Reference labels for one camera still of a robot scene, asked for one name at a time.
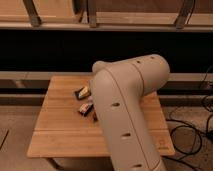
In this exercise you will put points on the dark red oblong object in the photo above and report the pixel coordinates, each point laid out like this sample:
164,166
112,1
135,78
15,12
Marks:
95,119

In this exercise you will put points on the eraser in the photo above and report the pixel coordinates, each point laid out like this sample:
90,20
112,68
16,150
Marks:
85,109

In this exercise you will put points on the blue and yellow sponge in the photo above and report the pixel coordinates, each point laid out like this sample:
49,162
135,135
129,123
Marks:
82,93

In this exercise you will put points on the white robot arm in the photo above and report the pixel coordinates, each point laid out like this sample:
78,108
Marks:
117,88

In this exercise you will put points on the wooden table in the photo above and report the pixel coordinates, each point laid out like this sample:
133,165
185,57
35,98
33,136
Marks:
62,132

